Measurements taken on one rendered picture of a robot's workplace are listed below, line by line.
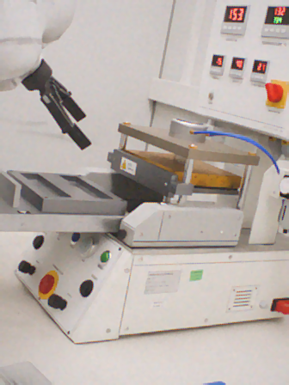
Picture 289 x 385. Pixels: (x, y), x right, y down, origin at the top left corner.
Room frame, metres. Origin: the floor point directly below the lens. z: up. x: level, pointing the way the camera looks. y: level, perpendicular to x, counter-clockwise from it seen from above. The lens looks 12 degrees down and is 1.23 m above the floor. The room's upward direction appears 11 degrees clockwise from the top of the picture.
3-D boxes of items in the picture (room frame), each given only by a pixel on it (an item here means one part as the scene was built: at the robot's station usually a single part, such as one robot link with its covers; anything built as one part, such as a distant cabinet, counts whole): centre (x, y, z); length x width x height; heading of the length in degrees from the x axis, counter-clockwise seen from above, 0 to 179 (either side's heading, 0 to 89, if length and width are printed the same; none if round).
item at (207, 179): (1.18, -0.07, 1.07); 0.22 x 0.17 x 0.10; 34
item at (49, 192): (1.04, 0.15, 0.98); 0.20 x 0.17 x 0.03; 34
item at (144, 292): (1.17, -0.07, 0.84); 0.53 x 0.37 x 0.17; 124
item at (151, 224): (1.03, -0.08, 0.96); 0.26 x 0.05 x 0.07; 124
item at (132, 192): (1.27, 0.07, 0.96); 0.25 x 0.05 x 0.07; 124
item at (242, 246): (1.21, -0.10, 0.93); 0.46 x 0.35 x 0.01; 124
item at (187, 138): (1.19, -0.10, 1.08); 0.31 x 0.24 x 0.13; 34
